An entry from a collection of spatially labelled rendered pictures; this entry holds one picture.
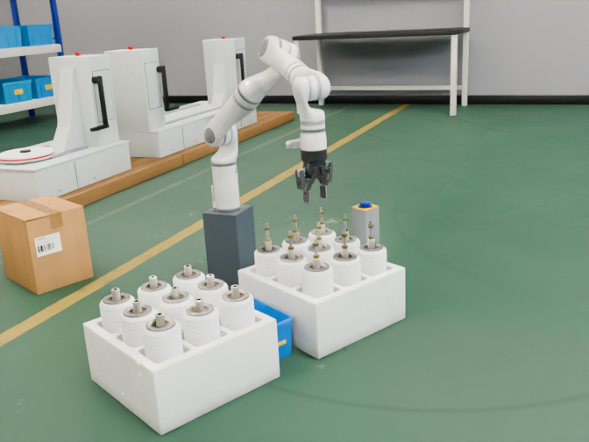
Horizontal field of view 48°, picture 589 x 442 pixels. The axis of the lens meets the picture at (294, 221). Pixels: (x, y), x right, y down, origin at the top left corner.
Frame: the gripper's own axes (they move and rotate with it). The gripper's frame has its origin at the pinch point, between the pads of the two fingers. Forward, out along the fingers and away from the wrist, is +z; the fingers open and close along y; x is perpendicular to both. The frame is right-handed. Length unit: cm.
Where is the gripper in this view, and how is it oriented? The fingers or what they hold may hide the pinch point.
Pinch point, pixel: (315, 196)
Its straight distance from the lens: 195.3
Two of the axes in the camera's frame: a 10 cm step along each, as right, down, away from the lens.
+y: 6.9, -2.5, 6.8
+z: 0.5, 9.5, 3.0
